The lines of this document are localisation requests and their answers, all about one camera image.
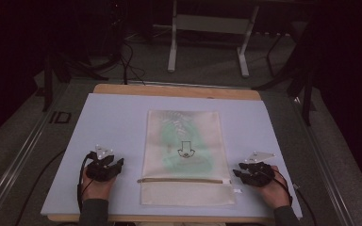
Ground white foam work board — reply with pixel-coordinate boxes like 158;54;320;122
40;92;304;219

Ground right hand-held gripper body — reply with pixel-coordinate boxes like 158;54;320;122
243;151;277;188

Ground black floor cables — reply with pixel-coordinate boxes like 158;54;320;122
118;37;147;87

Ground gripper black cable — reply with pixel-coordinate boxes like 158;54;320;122
272;170;318;226
76;151;98;215

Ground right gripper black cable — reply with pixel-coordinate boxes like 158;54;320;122
272;170;318;226

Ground cream mesh zipper bag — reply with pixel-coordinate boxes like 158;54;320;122
140;109;243;207

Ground thin black floor cable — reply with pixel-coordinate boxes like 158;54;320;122
14;148;68;226

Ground black stand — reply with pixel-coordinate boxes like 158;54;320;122
41;46;110;113
252;29;318;127

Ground wooden table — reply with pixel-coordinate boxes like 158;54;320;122
46;83;277;225

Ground metal floor rail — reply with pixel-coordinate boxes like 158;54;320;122
290;95;357;226
0;82;76;226

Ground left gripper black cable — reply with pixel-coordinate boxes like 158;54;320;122
76;151;98;215

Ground white metal stand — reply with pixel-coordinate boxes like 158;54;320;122
167;0;260;79

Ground green garment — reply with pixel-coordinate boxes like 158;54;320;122
159;116;215;174

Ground person's left hand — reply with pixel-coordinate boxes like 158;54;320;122
80;170;118;202

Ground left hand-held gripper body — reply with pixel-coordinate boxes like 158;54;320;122
85;144;118;183

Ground person's right hand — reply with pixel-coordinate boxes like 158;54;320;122
256;165;292;210

